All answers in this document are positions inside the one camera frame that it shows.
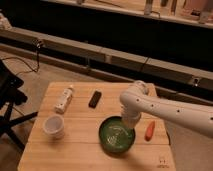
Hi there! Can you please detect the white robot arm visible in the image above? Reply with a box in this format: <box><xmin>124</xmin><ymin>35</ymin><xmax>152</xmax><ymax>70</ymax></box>
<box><xmin>120</xmin><ymin>81</ymin><xmax>213</xmax><ymax>138</ymax></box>

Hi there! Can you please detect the orange carrot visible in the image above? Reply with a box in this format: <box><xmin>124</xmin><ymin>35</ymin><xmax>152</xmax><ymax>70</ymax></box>
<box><xmin>145</xmin><ymin>121</ymin><xmax>155</xmax><ymax>141</ymax></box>

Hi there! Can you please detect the white plastic bottle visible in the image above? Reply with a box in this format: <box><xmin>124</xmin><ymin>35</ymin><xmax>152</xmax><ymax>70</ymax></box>
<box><xmin>54</xmin><ymin>85</ymin><xmax>74</xmax><ymax>114</ymax></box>

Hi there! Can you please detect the black rectangular block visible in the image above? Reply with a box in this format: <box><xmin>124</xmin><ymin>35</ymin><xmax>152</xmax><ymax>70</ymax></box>
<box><xmin>88</xmin><ymin>91</ymin><xmax>102</xmax><ymax>108</ymax></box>

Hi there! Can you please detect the white plastic cup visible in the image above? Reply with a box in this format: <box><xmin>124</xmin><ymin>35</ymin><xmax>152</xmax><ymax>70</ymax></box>
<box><xmin>43</xmin><ymin>114</ymin><xmax>64</xmax><ymax>139</ymax></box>

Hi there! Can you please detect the black floor cable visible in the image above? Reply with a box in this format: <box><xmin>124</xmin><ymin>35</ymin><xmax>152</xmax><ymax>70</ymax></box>
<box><xmin>0</xmin><ymin>39</ymin><xmax>45</xmax><ymax>76</ymax></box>

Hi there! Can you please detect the black office chair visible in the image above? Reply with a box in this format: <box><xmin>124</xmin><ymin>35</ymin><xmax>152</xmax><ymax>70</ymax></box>
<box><xmin>0</xmin><ymin>60</ymin><xmax>37</xmax><ymax>150</ymax></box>

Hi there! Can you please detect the green ceramic bowl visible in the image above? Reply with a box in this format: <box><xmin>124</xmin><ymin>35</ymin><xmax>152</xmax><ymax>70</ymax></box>
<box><xmin>98</xmin><ymin>116</ymin><xmax>136</xmax><ymax>154</ymax></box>

